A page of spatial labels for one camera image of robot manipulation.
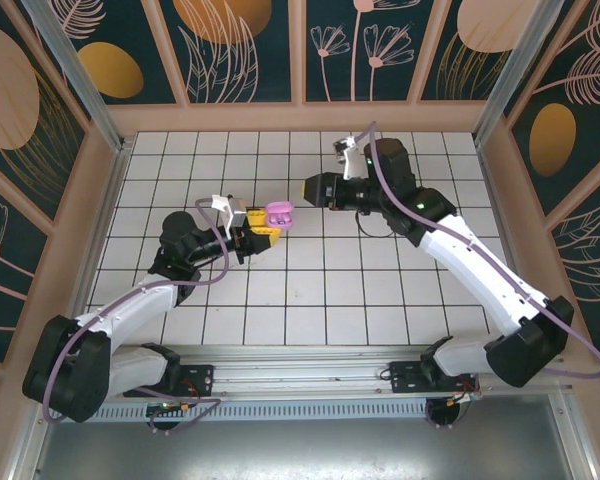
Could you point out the purple earbud charging case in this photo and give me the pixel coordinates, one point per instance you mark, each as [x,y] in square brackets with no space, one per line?
[279,206]

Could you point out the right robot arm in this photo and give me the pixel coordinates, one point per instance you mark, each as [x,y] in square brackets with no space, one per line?
[480,265]

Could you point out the grey metal sheet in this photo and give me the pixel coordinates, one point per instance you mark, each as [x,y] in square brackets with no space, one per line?
[300,450]

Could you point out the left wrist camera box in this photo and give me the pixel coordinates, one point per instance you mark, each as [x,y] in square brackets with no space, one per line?
[236,212]

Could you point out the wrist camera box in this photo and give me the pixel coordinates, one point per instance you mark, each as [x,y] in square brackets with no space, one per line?
[236,212]
[352,160]

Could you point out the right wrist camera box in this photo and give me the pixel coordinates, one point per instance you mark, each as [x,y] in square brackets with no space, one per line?
[352,160]

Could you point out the aluminium side rail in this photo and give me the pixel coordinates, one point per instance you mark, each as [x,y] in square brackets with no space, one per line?
[108,200]
[496,200]

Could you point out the wall panel with pink flowers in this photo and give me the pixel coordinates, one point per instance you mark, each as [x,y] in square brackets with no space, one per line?
[410,75]

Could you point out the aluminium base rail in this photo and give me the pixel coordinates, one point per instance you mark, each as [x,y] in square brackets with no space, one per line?
[300,370]

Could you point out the wall panel with orange oval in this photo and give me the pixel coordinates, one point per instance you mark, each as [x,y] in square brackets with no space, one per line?
[110,70]

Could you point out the wall panel single pink flower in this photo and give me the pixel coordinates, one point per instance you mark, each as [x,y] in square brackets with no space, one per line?
[0,280]

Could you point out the aluminium corner post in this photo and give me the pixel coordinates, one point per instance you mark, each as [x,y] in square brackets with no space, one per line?
[520,65]
[80,75]

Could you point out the wall panel orange circle leaves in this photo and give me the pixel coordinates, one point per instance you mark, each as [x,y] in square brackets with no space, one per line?
[220,20]

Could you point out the wall panel feather orange oval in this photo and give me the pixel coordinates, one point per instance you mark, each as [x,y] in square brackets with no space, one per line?
[552,140]

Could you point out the wall panel pink circle gold lines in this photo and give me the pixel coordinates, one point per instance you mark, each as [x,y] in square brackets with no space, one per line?
[480,25]

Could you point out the wall panel large pink circle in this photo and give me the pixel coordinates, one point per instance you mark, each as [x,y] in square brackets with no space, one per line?
[5,100]

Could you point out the wall panel pink leaf outlines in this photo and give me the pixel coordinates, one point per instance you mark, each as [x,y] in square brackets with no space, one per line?
[595,260]

